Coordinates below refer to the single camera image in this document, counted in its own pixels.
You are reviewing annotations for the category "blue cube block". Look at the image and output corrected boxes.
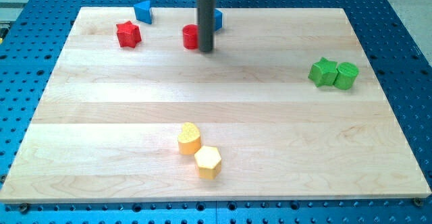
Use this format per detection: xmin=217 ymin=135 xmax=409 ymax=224
xmin=214 ymin=9 xmax=223 ymax=31

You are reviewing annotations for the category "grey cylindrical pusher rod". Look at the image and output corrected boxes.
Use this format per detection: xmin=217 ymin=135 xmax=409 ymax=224
xmin=196 ymin=0 xmax=215 ymax=53

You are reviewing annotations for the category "yellow heart block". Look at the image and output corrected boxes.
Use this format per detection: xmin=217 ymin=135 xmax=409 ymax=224
xmin=178 ymin=122 xmax=201 ymax=155

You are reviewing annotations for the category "red star block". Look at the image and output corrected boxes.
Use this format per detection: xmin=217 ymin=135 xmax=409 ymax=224
xmin=116 ymin=21 xmax=142 ymax=48

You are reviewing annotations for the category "blue triangle block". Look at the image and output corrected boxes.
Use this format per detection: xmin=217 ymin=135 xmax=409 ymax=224
xmin=133 ymin=0 xmax=153 ymax=24

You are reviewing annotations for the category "light wooden board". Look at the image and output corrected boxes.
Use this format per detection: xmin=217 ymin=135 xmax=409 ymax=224
xmin=1 ymin=7 xmax=431 ymax=203

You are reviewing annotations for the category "blue perforated metal table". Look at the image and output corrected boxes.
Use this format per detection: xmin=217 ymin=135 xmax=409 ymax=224
xmin=1 ymin=0 xmax=431 ymax=223

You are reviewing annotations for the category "green star block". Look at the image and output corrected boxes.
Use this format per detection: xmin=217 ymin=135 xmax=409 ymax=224
xmin=308 ymin=57 xmax=338 ymax=87

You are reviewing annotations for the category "red cylinder block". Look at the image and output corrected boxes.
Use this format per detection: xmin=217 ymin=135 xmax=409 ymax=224
xmin=182 ymin=24 xmax=198 ymax=49

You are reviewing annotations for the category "green cylinder block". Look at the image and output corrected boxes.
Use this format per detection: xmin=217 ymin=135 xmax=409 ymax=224
xmin=333 ymin=62 xmax=359 ymax=90

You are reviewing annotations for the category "yellow hexagon block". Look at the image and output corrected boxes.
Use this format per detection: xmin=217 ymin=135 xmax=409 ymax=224
xmin=194 ymin=146 xmax=222 ymax=179

